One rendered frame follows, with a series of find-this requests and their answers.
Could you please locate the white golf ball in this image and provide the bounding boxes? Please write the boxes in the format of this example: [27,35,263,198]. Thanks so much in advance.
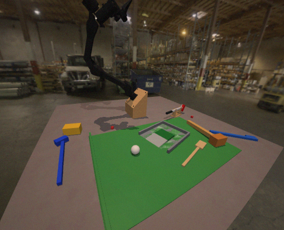
[131,145,140,154]

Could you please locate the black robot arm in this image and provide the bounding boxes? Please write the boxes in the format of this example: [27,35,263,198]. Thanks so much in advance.
[82,0,137,100]

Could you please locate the green putting mat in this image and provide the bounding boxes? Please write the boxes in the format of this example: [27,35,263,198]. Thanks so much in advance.
[92,117,242,230]

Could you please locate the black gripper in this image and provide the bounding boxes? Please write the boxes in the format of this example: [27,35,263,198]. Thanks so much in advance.
[101,0,132,22]

